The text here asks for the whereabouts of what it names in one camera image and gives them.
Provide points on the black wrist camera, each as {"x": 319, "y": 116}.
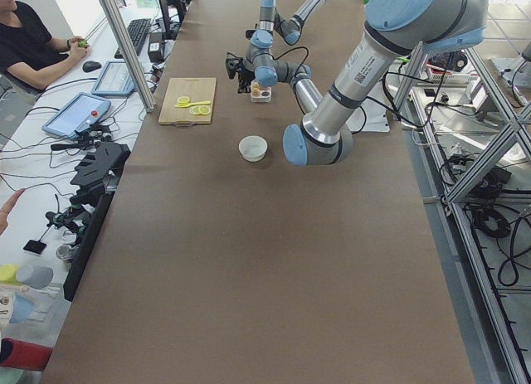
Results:
{"x": 234, "y": 66}

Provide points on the blue teach pendant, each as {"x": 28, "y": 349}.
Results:
{"x": 77, "y": 115}
{"x": 114, "y": 81}

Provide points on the white round bowl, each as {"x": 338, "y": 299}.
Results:
{"x": 253, "y": 148}

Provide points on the wooden cutting board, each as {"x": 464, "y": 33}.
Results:
{"x": 197, "y": 89}

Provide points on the aluminium frame post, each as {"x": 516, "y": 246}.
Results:
{"x": 126, "y": 47}

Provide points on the white metal base plate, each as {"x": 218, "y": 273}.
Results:
{"x": 371, "y": 115}

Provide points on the blue teach pendant near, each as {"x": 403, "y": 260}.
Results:
{"x": 77, "y": 115}

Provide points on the lemon slice top right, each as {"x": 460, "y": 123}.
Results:
{"x": 183, "y": 101}

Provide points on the black keyboard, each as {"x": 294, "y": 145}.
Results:
{"x": 138, "y": 29}

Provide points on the black computer mouse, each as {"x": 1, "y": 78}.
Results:
{"x": 90, "y": 66}

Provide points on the clear plastic egg box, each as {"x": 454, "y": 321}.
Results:
{"x": 266, "y": 94}

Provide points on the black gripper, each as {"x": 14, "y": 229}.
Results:
{"x": 245, "y": 75}

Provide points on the yellow plastic knife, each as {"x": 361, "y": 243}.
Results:
{"x": 198, "y": 103}

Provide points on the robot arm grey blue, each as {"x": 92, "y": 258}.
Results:
{"x": 290, "y": 29}
{"x": 392, "y": 28}

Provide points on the person in black shirt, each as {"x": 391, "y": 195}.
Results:
{"x": 29, "y": 52}

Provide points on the blue teach pendant far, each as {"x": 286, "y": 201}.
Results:
{"x": 114, "y": 81}

